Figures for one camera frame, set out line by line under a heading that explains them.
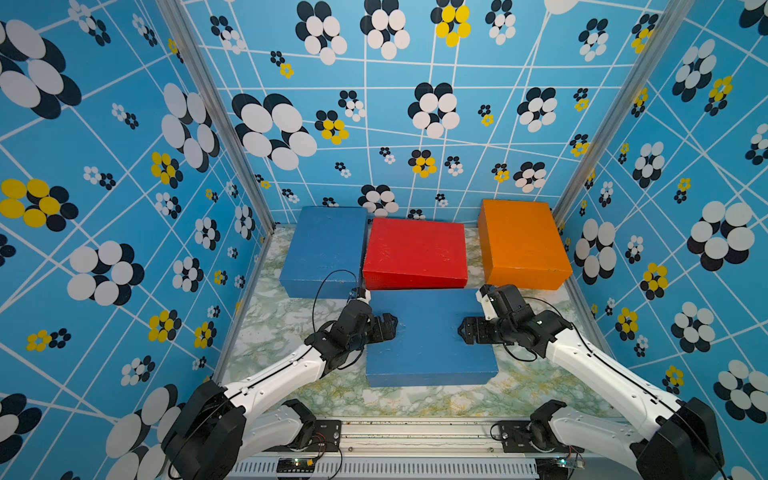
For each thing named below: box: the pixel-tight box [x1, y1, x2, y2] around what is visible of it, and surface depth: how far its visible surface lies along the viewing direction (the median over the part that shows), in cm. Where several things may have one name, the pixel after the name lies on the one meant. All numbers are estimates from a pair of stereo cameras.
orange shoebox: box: [478, 199, 573, 291], surface depth 102 cm
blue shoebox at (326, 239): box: [280, 206, 367, 299], surface depth 101 cm
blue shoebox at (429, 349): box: [366, 289, 498, 388], surface depth 78 cm
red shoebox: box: [362, 218, 468, 291], surface depth 96 cm
